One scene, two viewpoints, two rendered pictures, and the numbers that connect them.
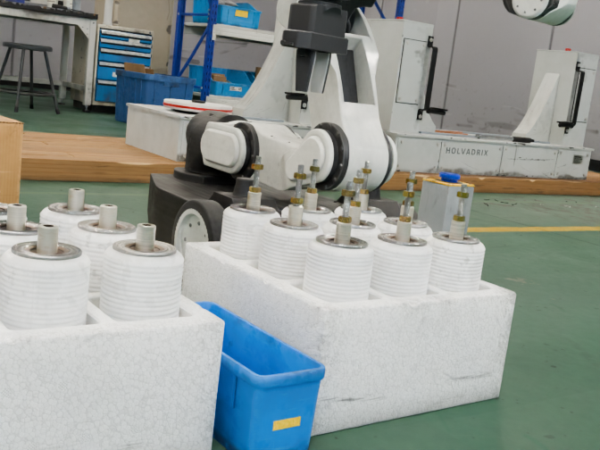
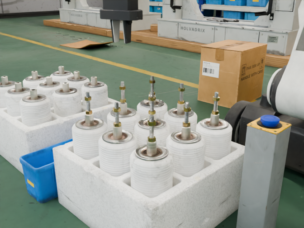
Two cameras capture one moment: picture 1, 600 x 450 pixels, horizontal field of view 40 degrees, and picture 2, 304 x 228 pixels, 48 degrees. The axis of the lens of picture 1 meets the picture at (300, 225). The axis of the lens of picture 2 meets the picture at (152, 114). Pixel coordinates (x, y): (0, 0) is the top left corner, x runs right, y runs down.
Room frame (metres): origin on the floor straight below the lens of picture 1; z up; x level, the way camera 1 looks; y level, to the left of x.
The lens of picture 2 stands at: (1.20, -0.92, 0.60)
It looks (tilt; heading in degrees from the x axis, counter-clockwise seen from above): 21 degrees down; 83
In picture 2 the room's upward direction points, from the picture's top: straight up
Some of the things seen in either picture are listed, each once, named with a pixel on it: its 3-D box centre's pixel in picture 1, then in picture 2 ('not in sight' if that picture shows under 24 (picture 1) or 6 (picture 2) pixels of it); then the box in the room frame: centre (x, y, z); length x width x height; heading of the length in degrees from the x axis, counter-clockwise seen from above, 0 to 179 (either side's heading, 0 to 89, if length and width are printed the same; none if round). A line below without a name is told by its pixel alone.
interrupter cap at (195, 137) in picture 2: (405, 222); (185, 137); (1.38, -0.18, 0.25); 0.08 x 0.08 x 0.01
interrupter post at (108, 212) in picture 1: (107, 218); (65, 87); (1.05, 0.25, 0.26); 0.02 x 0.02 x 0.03
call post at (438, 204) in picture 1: (436, 262); (261, 186); (1.54, -0.27, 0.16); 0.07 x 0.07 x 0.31; 37
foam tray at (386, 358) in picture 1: (339, 319); (152, 176); (1.31, -0.08, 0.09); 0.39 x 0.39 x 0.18; 37
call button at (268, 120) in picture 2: (449, 179); (269, 121); (1.54, -0.27, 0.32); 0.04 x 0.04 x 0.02
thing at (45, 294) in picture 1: (41, 329); (22, 115); (0.88, 0.28, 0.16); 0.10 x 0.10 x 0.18
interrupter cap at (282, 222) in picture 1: (294, 224); (123, 112); (1.24, 0.01, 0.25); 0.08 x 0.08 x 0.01
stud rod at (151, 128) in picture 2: (461, 207); (151, 131); (1.28, -0.25, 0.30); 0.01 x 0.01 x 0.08
